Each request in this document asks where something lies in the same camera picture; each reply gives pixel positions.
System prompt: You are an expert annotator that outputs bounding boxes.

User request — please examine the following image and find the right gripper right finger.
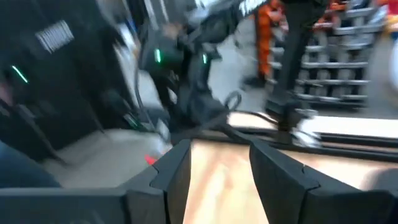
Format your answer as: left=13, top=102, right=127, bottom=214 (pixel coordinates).
left=249, top=141, right=398, bottom=224

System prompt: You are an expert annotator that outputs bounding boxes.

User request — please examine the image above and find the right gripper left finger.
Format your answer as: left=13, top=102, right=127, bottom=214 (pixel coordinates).
left=0, top=139, right=192, bottom=224

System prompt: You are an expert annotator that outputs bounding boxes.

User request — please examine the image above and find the black equipment cabinet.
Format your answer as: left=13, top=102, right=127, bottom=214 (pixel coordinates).
left=0, top=0, right=137, bottom=156

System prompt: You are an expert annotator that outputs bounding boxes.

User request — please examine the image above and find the grey metal rack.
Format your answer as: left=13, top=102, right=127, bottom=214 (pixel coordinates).
left=270, top=6, right=383, bottom=106

